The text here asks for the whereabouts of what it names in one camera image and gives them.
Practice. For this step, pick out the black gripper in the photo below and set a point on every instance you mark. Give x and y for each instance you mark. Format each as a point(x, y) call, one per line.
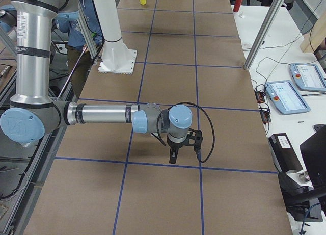
point(175, 145)

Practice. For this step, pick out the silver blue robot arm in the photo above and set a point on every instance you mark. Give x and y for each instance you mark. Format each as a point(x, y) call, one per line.
point(32, 113)

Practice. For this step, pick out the black box with label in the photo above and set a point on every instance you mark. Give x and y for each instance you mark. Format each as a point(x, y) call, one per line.
point(284, 156)

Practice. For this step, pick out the near teach pendant tablet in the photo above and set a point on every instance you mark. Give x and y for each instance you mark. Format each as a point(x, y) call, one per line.
point(286, 98)

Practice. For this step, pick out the teach pendant tablet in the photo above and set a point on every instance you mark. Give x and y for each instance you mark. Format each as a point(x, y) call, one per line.
point(286, 98)
point(307, 77)

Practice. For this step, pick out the black monitor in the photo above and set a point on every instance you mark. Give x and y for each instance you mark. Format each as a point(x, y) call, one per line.
point(313, 153)

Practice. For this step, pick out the far teach pendant tablet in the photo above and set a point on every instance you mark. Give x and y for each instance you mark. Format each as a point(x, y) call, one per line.
point(307, 77)

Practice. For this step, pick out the red cylinder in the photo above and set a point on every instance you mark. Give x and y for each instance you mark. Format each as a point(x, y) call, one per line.
point(237, 5)

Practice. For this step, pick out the wooden board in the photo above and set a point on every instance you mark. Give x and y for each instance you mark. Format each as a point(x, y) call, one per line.
point(315, 37)

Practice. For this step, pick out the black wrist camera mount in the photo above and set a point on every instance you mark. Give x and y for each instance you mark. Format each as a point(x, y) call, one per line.
point(194, 138)

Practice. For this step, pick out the small electronics board with wires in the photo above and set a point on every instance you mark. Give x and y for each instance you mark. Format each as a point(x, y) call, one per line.
point(264, 110)

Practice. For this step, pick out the white pedestal column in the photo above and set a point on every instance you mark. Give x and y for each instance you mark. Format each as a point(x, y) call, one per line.
point(116, 57)

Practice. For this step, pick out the aluminium frame post left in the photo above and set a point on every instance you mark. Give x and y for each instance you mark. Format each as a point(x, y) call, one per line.
point(85, 30)

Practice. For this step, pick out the aluminium frame post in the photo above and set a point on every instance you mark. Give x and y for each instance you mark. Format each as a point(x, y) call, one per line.
point(85, 30)
point(270, 16)

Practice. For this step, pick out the aluminium frame post right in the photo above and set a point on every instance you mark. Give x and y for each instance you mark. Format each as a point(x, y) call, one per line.
point(270, 16)

